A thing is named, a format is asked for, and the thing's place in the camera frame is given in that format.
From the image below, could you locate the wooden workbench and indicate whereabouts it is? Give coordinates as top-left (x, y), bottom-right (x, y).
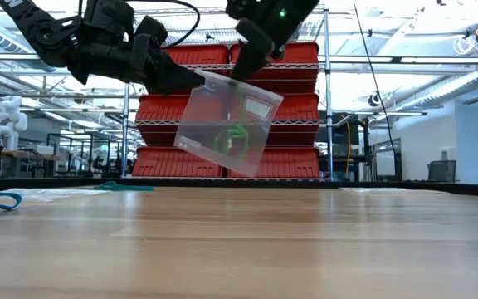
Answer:
top-left (0, 145), bottom-right (61, 178)

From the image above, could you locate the black stand post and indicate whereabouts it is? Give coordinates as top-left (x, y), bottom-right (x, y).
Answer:
top-left (361, 118), bottom-right (373, 183)

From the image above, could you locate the chrome wire shelving rack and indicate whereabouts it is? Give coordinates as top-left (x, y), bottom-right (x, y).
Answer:
top-left (120, 4), bottom-right (335, 183)

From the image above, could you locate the thin teal rubber band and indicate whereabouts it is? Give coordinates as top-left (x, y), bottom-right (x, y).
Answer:
top-left (93, 180), bottom-right (124, 192)
top-left (116, 184), bottom-right (155, 192)

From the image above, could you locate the green rubber band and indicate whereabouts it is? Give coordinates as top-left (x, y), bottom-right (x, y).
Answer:
top-left (213, 132), bottom-right (244, 161)
top-left (212, 124), bottom-right (251, 161)

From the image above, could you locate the silver ceiling duct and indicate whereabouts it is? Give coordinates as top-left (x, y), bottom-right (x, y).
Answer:
top-left (396, 64), bottom-right (478, 111)

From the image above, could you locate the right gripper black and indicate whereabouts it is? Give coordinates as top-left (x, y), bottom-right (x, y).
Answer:
top-left (225, 0), bottom-right (321, 82)

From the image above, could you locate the red plastic bin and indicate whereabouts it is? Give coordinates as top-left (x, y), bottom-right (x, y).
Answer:
top-left (227, 92), bottom-right (321, 147)
top-left (134, 94), bottom-right (227, 146)
top-left (229, 41), bottom-right (320, 95)
top-left (131, 145), bottom-right (227, 179)
top-left (163, 44), bottom-right (230, 96)
top-left (227, 145), bottom-right (321, 179)

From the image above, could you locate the thick blue rubber band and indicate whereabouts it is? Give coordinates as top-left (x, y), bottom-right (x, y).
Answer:
top-left (0, 191), bottom-right (23, 211)

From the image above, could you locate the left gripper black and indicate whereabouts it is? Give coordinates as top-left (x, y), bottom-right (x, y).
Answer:
top-left (71, 15), bottom-right (206, 96)

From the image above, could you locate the black aluminium table frame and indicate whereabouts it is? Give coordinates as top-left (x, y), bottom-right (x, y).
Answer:
top-left (0, 177), bottom-right (478, 199)

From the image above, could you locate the thin black hanging cable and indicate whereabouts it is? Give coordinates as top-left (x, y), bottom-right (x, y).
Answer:
top-left (353, 2), bottom-right (398, 167)

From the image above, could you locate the yellow hanging cable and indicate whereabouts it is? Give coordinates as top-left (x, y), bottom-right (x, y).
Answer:
top-left (344, 120), bottom-right (353, 179)

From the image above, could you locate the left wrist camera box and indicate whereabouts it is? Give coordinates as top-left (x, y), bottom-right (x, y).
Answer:
top-left (83, 0), bottom-right (135, 42)

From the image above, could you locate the black monitor screen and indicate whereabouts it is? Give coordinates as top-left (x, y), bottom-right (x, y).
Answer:
top-left (317, 111), bottom-right (360, 146)

